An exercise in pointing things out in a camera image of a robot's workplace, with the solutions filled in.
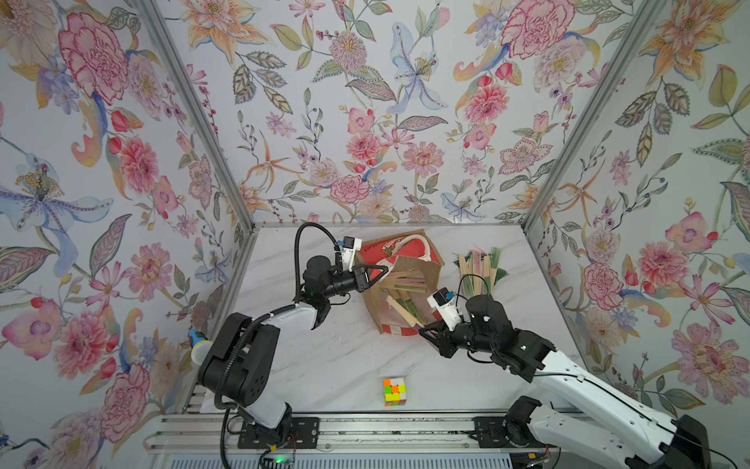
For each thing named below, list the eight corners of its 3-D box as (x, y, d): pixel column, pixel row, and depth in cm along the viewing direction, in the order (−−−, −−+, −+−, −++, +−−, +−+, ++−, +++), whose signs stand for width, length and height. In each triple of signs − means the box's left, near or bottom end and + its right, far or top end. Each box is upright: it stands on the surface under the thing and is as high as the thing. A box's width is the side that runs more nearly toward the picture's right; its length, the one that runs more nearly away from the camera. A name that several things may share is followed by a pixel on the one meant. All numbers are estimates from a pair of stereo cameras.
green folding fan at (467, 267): (456, 294, 103) (458, 291, 101) (458, 253, 115) (459, 249, 113) (473, 297, 102) (475, 294, 100) (473, 255, 114) (475, 252, 112)
